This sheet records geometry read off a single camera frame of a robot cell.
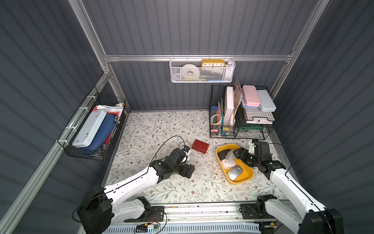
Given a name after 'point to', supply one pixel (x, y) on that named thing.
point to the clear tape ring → (185, 141)
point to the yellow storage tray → (248, 172)
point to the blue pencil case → (105, 131)
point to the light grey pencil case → (267, 103)
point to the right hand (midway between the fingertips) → (240, 157)
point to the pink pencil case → (251, 96)
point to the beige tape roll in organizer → (213, 124)
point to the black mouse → (222, 154)
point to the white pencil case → (87, 132)
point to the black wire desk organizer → (241, 111)
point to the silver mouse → (235, 172)
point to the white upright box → (229, 106)
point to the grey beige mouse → (230, 155)
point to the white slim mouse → (228, 164)
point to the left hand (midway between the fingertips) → (187, 165)
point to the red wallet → (200, 146)
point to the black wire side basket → (96, 101)
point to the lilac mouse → (188, 159)
